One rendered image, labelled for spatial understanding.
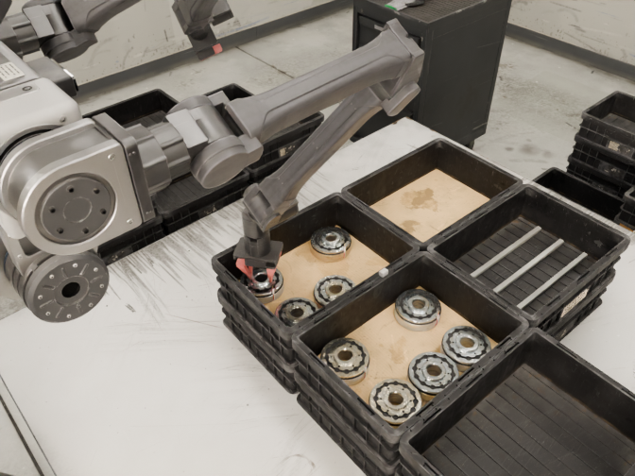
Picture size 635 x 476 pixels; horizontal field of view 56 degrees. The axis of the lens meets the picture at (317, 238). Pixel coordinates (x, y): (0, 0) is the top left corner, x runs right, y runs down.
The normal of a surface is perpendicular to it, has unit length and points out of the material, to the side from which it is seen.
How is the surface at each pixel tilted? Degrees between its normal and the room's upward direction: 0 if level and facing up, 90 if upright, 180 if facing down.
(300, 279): 0
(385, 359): 0
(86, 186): 90
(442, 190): 0
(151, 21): 90
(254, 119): 29
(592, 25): 90
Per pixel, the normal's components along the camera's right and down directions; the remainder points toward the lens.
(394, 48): 0.23, -0.37
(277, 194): -0.52, 0.19
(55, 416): -0.01, -0.75
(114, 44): 0.65, 0.50
